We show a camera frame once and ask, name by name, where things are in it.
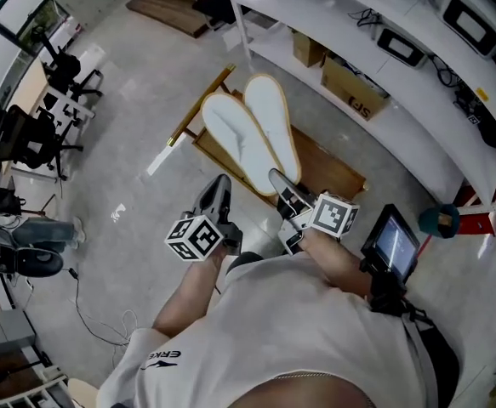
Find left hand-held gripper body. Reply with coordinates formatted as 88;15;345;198
164;208;244;263

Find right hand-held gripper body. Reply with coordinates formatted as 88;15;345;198
275;186;361;257

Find white slipper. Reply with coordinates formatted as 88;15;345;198
243;73;303;185
200;93;286;197

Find person's right forearm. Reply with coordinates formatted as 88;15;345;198
305;229;372;302

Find person's left forearm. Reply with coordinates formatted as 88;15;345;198
151;246;228;339

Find wooden trolley cart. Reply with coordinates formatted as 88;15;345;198
165;62;368;210

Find person's dark trousers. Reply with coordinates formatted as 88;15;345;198
225;251;266;276

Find black chest-mounted monitor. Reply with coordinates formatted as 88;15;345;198
360;204;422;284

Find teal waste bin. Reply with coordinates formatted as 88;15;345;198
419;203;461;240

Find large cardboard box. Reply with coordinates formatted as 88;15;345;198
320;53;392;122

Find person in white shirt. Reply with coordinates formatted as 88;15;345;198
96;251;464;408

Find small cardboard box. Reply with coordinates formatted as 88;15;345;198
292;30;328;68

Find red metal box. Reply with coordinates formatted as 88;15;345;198
458;174;496;237

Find black padded seat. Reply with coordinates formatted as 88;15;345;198
0;239;65;278

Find white metal shelving unit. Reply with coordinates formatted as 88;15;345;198
224;0;496;224

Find round wooden table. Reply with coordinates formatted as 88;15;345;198
66;377;100;408

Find black cantilever chair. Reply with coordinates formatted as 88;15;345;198
190;0;271;30

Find black office chair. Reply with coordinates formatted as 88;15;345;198
30;25;105;101
0;104;85;182

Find wooden floor platform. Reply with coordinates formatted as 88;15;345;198
125;0;228;40

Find black-framed window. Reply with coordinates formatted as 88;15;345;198
0;0;71;129

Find black floor cable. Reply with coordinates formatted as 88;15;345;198
67;268;132;349

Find pile of black cables and devices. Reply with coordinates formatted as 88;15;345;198
347;6;496;170

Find black shoulder strap with mount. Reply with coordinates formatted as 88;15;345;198
357;259;461;408

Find white frame desk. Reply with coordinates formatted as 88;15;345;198
0;55;98;184

